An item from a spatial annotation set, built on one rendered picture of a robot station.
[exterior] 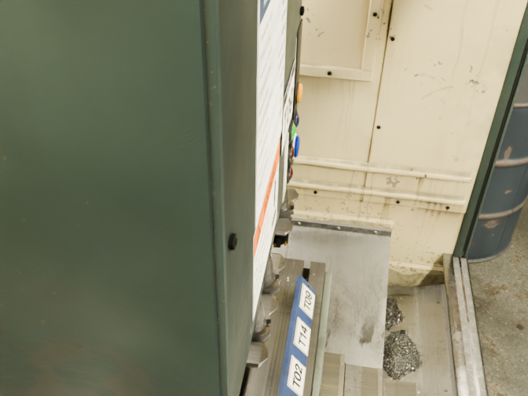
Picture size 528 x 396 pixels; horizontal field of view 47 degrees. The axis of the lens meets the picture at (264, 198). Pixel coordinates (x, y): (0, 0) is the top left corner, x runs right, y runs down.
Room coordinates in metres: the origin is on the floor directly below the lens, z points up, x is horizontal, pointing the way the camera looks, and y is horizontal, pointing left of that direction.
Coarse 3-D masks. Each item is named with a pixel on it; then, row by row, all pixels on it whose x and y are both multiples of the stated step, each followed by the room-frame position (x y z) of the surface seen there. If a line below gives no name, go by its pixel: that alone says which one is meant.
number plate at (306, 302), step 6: (306, 288) 1.03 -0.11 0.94; (300, 294) 1.00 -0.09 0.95; (306, 294) 1.02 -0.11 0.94; (312, 294) 1.03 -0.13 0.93; (300, 300) 0.98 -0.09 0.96; (306, 300) 1.00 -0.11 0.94; (312, 300) 1.01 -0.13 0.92; (300, 306) 0.97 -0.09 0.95; (306, 306) 0.98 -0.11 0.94; (312, 306) 0.99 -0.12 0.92; (306, 312) 0.97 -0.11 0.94; (312, 312) 0.98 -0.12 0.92; (312, 318) 0.96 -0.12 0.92
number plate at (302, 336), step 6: (300, 324) 0.92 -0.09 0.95; (300, 330) 0.90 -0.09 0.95; (306, 330) 0.92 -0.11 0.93; (294, 336) 0.87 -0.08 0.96; (300, 336) 0.89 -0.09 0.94; (306, 336) 0.90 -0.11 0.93; (294, 342) 0.86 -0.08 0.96; (300, 342) 0.87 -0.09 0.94; (306, 342) 0.88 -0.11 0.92; (300, 348) 0.86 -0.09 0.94; (306, 348) 0.87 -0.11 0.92; (306, 354) 0.85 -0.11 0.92
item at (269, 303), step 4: (264, 296) 0.75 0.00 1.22; (268, 296) 0.76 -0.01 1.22; (272, 296) 0.76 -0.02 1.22; (264, 300) 0.75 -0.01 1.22; (268, 300) 0.75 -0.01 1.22; (272, 300) 0.75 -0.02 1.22; (276, 300) 0.75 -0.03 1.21; (264, 304) 0.74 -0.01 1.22; (268, 304) 0.74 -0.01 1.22; (272, 304) 0.74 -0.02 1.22; (276, 304) 0.74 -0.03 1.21; (264, 308) 0.73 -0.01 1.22; (268, 308) 0.73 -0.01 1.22; (272, 308) 0.73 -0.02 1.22; (276, 308) 0.73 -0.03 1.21; (268, 312) 0.72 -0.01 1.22; (272, 312) 0.72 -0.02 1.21
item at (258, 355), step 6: (252, 342) 0.65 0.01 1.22; (258, 342) 0.65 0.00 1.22; (252, 348) 0.64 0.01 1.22; (258, 348) 0.64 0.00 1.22; (264, 348) 0.64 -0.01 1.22; (252, 354) 0.62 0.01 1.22; (258, 354) 0.63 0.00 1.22; (264, 354) 0.63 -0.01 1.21; (252, 360) 0.61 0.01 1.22; (258, 360) 0.61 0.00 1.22; (264, 360) 0.62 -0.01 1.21; (252, 366) 0.60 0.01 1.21; (258, 366) 0.60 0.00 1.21
